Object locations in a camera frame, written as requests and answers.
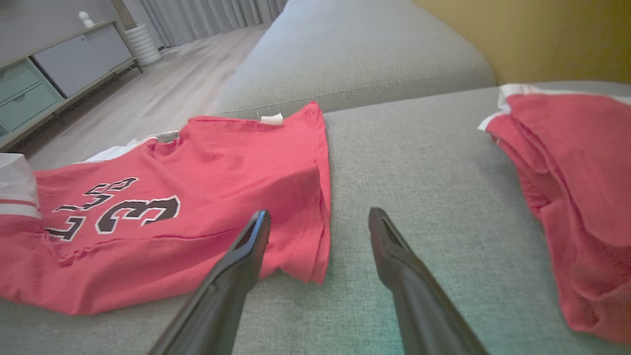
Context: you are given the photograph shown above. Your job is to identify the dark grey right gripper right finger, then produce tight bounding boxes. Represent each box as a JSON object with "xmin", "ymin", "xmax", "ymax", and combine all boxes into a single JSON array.
[{"xmin": 368, "ymin": 207, "xmax": 489, "ymax": 355}]

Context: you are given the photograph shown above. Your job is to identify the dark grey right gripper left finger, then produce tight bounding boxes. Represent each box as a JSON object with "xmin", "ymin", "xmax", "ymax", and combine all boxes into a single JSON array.
[{"xmin": 148, "ymin": 210, "xmax": 271, "ymax": 355}]

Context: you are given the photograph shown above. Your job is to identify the red jersey with white sleeves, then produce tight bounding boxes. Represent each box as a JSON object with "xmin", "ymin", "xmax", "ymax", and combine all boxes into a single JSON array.
[{"xmin": 0, "ymin": 101, "xmax": 332, "ymax": 317}]

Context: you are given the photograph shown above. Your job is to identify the red shorts with white stripes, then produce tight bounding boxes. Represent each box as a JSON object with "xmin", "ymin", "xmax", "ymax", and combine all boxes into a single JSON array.
[{"xmin": 477, "ymin": 82, "xmax": 631, "ymax": 345}]

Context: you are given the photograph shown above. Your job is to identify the white ribbed vase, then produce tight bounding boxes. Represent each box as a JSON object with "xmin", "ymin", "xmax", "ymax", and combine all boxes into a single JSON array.
[{"xmin": 123, "ymin": 23, "xmax": 164, "ymax": 68}]

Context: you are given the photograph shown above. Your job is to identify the low grey and teal cabinet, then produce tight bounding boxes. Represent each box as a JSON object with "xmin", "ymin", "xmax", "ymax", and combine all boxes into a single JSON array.
[{"xmin": 0, "ymin": 20, "xmax": 144, "ymax": 151}]

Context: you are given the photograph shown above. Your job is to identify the grey pleated curtain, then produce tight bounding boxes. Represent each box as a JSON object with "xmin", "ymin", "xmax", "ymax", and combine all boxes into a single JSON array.
[{"xmin": 133, "ymin": 0, "xmax": 289, "ymax": 48}]

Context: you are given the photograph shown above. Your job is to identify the yellow sofa back cushion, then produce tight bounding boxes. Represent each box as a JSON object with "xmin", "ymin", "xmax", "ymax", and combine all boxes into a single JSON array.
[{"xmin": 411, "ymin": 0, "xmax": 631, "ymax": 86}]

